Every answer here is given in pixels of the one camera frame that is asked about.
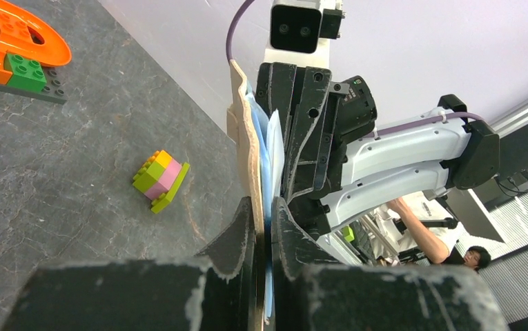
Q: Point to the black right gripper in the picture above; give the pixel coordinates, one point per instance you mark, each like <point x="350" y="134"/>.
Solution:
<point x="310" y="172"/>

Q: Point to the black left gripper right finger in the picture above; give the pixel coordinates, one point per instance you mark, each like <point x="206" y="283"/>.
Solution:
<point x="314" y="291"/>

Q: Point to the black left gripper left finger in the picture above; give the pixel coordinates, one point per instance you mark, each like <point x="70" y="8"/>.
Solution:
<point x="213" y="290"/>

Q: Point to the beige leather card holder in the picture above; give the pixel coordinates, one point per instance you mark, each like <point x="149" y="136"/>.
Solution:
<point x="246" y="125"/>

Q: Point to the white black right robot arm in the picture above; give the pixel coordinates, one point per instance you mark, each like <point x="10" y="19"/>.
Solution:
<point x="445" y="148"/>

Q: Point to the person in white shirt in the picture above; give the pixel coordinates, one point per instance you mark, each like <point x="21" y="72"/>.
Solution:
<point x="403" y="220"/>

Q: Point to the lime green toy brick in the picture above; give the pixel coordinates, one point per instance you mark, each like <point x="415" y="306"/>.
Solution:
<point x="159" y="179"/>

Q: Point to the person in red shirt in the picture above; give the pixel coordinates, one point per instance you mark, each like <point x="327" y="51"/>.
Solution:
<point x="476" y="258"/>

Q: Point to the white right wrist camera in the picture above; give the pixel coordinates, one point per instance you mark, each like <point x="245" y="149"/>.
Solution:
<point x="301" y="31"/>

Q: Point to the aluminium frame rail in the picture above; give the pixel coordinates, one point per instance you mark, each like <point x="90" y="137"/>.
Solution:
<point x="511" y="122"/>

